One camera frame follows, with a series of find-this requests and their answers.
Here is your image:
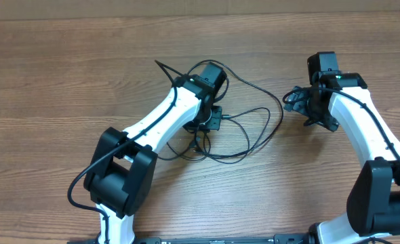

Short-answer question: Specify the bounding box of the black USB cable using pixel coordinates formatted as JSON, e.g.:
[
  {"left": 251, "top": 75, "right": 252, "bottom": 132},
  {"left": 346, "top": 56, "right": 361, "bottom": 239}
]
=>
[
  {"left": 186, "top": 59, "right": 285, "bottom": 160},
  {"left": 157, "top": 107, "right": 272, "bottom": 165}
]

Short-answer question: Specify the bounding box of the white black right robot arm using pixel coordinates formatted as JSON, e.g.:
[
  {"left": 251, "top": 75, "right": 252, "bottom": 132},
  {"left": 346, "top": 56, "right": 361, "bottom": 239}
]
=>
[{"left": 283, "top": 72, "right": 400, "bottom": 243}]

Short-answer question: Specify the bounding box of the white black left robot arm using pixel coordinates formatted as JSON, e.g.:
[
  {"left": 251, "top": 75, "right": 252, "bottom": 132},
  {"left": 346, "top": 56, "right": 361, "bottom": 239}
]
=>
[{"left": 83, "top": 75, "right": 228, "bottom": 243}]

